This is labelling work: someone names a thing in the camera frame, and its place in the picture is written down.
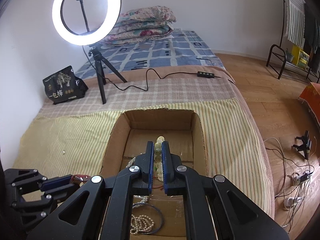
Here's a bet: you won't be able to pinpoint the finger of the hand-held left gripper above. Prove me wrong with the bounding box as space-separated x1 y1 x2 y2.
5 169 73 190
12 185 80 220

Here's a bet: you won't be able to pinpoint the dark hanging clothes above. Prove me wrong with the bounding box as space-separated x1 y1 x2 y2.
302 2 320 73

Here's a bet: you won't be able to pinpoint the black tripod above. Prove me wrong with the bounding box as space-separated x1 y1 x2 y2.
88 45 128 105

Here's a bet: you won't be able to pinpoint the small black stand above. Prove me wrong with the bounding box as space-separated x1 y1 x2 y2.
292 131 312 160

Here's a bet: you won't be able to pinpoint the tangle of floor cables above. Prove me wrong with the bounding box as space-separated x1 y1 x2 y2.
264 136 315 230

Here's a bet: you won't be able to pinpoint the cardboard box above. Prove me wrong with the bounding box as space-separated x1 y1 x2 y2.
99 108 209 240

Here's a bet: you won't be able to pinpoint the striped hanging towel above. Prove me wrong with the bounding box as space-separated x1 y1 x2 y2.
285 0 306 45

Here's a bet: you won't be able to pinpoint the yellow striped cloth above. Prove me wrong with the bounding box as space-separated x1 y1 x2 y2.
20 97 272 198

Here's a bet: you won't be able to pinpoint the black snack bag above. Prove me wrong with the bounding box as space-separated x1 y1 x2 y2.
42 66 88 105

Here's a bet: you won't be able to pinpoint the pale bead bracelet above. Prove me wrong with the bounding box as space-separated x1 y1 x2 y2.
154 135 165 182

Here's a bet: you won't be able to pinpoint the blue patterned bed sheet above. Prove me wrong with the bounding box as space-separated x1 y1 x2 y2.
74 30 225 80

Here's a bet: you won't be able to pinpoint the folded floral quilt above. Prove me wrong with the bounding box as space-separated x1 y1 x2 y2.
101 6 177 46

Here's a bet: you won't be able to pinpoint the orange cloth covered table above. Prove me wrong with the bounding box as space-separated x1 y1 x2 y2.
299 82 320 124

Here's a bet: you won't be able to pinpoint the brown strap watch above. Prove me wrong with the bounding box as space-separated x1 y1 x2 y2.
71 174 92 184

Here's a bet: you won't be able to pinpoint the white ring light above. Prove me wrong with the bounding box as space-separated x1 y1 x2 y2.
52 0 122 47

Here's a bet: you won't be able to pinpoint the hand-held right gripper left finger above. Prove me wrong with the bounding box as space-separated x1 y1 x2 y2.
26 141 154 240

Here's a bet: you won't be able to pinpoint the dark thin bangle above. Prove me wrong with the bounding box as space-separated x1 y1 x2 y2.
132 203 164 234

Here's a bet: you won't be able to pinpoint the black plug adapter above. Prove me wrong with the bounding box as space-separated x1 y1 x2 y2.
294 171 313 183

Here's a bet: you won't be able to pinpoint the black ring light cable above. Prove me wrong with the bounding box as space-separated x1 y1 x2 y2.
82 45 223 92

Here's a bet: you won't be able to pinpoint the black clothes rack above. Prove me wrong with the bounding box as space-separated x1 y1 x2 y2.
266 0 320 84

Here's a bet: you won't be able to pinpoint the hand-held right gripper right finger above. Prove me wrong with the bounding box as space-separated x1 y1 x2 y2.
161 141 290 240

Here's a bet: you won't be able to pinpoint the small pearl necklace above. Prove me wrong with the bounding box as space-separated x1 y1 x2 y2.
131 215 154 235

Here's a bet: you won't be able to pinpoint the white power strip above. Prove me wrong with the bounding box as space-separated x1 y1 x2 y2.
285 197 303 209

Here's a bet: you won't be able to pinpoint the plaid brown blanket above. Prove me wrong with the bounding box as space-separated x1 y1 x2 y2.
14 64 275 220

